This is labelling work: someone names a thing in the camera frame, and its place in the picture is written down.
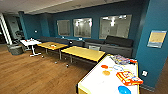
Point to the small white table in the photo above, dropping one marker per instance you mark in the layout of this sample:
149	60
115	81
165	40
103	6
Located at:
30	42

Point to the small colourful table items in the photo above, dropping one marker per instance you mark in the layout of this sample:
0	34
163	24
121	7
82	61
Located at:
52	44

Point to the white bowl with blue rim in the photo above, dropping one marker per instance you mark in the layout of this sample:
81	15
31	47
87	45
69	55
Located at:
117	67

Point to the red flat disc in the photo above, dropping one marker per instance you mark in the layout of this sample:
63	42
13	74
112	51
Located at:
104	66

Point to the grey wall sofa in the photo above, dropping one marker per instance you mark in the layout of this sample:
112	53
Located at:
116	45

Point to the interior glass window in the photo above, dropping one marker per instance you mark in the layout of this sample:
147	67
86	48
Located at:
63	27
115	26
82	27

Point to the white table with dishes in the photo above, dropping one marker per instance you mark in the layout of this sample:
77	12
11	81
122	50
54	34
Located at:
96	83

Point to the white pillar outlet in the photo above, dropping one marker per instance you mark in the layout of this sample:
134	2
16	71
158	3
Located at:
144	73

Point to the grey floor bin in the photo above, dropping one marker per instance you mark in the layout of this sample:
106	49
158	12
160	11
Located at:
15	49

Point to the colourful snack bag pile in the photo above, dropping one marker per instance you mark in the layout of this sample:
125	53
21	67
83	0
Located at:
120	59

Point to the long yellow wooden table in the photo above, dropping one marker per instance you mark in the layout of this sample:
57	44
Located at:
45	46
83	53

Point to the yellow pillar sign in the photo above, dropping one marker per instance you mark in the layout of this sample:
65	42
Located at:
156	39

